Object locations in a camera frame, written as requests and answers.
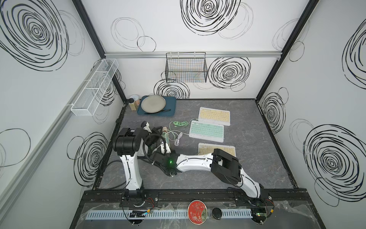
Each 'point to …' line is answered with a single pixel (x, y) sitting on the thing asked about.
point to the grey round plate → (153, 104)
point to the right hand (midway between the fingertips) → (164, 151)
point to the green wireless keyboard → (207, 130)
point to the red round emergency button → (197, 212)
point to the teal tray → (170, 104)
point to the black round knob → (217, 213)
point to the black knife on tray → (157, 112)
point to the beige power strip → (164, 128)
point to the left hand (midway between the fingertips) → (163, 128)
